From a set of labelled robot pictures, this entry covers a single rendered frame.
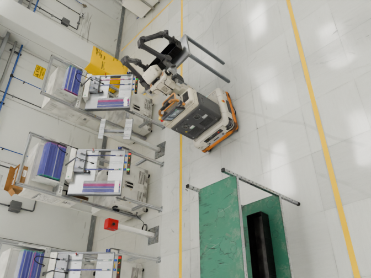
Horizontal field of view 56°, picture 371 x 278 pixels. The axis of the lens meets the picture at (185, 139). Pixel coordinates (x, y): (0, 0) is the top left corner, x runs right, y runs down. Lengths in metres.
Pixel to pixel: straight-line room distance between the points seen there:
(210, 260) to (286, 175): 1.38
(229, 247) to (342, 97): 1.94
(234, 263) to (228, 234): 0.23
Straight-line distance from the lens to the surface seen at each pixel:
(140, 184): 5.46
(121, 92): 5.75
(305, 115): 3.96
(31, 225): 6.32
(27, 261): 4.58
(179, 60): 4.72
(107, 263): 4.55
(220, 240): 2.86
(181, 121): 4.27
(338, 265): 3.36
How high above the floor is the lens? 3.00
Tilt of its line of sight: 35 degrees down
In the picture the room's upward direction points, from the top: 64 degrees counter-clockwise
